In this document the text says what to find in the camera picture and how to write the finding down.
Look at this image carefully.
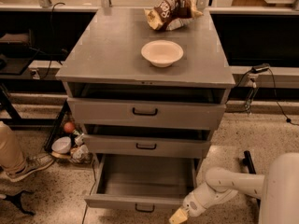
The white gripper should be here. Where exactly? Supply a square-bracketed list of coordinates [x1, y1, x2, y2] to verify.
[169, 183, 238, 224]

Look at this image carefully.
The grey bottom drawer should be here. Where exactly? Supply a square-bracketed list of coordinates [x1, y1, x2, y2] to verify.
[85, 154, 199, 213]

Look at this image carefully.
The grey drawer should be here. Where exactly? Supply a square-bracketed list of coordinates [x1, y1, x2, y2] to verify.
[84, 134, 210, 158]
[85, 154, 199, 213]
[67, 98, 225, 130]

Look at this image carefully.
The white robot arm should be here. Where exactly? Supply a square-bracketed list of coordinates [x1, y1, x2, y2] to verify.
[169, 152, 299, 224]

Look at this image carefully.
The grey middle drawer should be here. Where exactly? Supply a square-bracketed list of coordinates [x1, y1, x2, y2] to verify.
[84, 134, 210, 158]

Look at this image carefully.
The grey drawer cabinet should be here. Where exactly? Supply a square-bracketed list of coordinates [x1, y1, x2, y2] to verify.
[55, 7, 236, 161]

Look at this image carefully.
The grey top drawer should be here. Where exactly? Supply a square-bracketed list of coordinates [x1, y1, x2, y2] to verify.
[67, 98, 225, 130]

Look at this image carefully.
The black metal bar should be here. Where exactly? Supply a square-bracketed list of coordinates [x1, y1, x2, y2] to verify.
[243, 150, 256, 175]

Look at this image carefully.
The crumpled white wrapper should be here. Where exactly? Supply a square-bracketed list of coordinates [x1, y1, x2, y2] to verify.
[70, 145, 90, 163]

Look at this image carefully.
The white bowl in basket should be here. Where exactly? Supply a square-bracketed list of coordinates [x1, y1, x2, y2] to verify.
[51, 136, 71, 154]

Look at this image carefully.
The red apple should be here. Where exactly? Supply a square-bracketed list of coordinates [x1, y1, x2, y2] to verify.
[64, 122, 75, 133]

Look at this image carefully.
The white bowl on cabinet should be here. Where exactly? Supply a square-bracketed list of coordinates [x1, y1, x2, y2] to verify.
[141, 40, 184, 68]

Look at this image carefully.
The black power adapter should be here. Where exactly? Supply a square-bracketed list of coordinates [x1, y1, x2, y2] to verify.
[251, 63, 270, 74]

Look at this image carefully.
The black stand foot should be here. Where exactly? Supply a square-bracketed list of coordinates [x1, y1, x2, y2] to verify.
[0, 190, 35, 216]

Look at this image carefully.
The person leg in khaki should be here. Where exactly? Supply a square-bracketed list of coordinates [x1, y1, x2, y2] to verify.
[0, 121, 26, 178]

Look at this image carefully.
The brown chip bag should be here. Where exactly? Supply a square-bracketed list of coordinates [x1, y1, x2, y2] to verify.
[144, 0, 203, 31]

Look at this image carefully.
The black cable on floor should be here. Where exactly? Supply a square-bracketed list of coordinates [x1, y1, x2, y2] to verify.
[81, 161, 97, 224]

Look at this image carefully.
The black wire basket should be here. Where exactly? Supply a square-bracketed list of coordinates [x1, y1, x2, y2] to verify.
[44, 102, 93, 165]

